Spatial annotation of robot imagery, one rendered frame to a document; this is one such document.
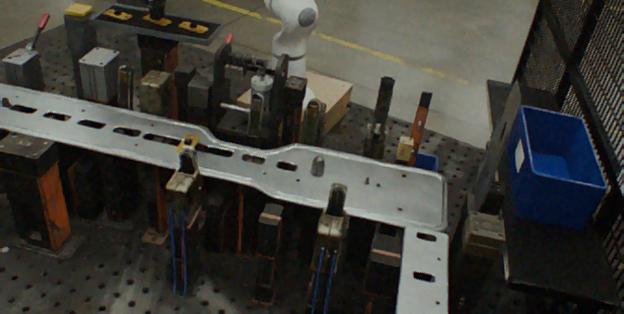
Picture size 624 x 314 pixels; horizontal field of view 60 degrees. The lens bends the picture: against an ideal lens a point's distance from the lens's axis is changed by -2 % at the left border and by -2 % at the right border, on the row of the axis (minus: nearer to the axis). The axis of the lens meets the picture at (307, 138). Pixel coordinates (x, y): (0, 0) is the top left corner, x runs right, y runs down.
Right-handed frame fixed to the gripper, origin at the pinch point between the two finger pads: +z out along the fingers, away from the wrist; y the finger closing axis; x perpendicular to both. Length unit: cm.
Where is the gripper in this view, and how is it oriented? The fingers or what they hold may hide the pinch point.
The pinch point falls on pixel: (157, 12)
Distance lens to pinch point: 173.0
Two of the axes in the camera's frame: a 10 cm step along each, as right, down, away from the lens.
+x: 8.8, 3.5, -3.4
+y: -4.7, 4.6, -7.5
